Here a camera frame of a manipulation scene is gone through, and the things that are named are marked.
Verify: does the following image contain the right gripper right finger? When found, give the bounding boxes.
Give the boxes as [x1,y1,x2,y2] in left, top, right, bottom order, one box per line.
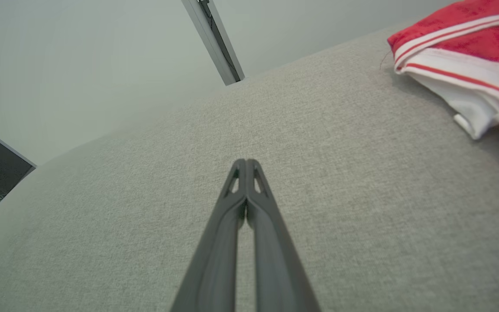
[246,158,322,312]

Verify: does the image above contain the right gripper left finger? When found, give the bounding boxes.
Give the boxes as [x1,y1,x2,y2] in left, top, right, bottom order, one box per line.
[169,158,247,312]

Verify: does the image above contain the red basketball jersey white sleeves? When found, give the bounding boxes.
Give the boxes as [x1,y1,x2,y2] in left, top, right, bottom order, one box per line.
[387,0,499,153]

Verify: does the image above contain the grey fabric sofa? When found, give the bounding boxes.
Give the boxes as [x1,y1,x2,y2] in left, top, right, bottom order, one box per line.
[0,19,499,312]

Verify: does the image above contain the grey vertical partition post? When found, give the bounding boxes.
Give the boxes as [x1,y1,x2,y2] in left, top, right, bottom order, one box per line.
[181,0,246,86]

